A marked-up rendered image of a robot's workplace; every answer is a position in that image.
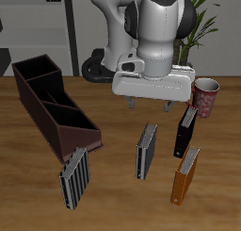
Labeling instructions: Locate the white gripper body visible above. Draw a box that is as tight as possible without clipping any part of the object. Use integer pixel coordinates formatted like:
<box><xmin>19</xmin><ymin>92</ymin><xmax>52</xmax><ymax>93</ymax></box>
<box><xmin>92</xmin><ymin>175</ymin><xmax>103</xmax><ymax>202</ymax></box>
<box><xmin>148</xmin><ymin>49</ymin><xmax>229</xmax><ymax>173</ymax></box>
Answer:
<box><xmin>111</xmin><ymin>64</ymin><xmax>197</xmax><ymax>103</ymax></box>

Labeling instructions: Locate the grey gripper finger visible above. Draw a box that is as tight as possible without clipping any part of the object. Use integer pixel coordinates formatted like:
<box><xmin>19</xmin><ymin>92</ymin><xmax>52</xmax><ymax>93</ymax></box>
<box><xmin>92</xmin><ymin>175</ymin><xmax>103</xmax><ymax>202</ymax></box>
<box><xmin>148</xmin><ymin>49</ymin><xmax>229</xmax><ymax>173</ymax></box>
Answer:
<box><xmin>124</xmin><ymin>95</ymin><xmax>137</xmax><ymax>109</ymax></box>
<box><xmin>163</xmin><ymin>100</ymin><xmax>176</xmax><ymax>113</ymax></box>

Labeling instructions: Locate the black book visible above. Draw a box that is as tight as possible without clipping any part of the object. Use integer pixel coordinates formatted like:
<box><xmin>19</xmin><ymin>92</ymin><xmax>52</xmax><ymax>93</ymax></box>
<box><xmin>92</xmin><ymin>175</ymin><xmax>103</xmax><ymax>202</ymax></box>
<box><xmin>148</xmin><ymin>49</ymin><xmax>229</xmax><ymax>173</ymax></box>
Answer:
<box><xmin>172</xmin><ymin>105</ymin><xmax>199</xmax><ymax>159</ymax></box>

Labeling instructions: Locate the grey striped book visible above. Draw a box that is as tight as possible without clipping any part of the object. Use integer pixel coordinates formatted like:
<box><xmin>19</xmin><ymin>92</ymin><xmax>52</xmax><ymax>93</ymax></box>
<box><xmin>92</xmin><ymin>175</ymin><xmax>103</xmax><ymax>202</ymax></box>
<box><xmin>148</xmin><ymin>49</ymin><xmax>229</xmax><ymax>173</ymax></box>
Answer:
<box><xmin>58</xmin><ymin>145</ymin><xmax>91</xmax><ymax>211</ymax></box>
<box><xmin>135</xmin><ymin>122</ymin><xmax>159</xmax><ymax>181</ymax></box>

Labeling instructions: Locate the orange book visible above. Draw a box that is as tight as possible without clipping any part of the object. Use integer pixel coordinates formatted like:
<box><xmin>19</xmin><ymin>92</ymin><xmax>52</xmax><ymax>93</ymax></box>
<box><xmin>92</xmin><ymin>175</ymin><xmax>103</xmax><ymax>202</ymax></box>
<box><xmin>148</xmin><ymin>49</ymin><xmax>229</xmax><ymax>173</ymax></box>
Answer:
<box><xmin>169</xmin><ymin>145</ymin><xmax>201</xmax><ymax>206</ymax></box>

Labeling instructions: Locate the dark brown desk caddy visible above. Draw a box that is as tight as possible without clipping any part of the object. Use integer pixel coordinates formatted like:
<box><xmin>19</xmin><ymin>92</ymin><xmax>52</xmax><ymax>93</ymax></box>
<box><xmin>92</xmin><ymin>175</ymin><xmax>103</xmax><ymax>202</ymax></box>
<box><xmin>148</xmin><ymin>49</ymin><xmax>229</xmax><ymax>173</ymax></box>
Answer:
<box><xmin>11</xmin><ymin>54</ymin><xmax>104</xmax><ymax>166</ymax></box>

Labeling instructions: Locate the red patterned mug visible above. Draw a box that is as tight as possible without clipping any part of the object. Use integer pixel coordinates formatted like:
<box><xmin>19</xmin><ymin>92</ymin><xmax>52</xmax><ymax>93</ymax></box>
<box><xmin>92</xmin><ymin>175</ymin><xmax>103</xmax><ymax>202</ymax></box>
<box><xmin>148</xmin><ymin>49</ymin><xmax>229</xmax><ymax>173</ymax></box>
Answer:
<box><xmin>191</xmin><ymin>77</ymin><xmax>221</xmax><ymax>120</ymax></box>

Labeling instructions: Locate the green pot plant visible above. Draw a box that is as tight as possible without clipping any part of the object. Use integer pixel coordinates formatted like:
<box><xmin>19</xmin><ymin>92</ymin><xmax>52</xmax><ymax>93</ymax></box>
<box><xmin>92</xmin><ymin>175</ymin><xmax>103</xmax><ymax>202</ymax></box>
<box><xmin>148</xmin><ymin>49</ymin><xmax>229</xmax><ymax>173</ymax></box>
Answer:
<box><xmin>172</xmin><ymin>0</ymin><xmax>223</xmax><ymax>68</ymax></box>

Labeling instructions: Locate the white shelf unit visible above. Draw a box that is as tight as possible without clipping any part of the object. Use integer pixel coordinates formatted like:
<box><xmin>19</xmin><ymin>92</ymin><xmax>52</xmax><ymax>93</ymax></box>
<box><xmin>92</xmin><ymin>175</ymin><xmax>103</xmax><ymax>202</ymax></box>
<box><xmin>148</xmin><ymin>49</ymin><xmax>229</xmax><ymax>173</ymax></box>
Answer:
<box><xmin>0</xmin><ymin>0</ymin><xmax>80</xmax><ymax>77</ymax></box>

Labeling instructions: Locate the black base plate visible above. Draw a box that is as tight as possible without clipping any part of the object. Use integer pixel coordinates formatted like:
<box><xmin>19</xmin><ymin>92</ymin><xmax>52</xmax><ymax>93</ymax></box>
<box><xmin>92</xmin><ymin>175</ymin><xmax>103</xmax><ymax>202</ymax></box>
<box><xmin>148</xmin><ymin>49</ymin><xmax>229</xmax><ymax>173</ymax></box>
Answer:
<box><xmin>81</xmin><ymin>48</ymin><xmax>116</xmax><ymax>84</ymax></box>

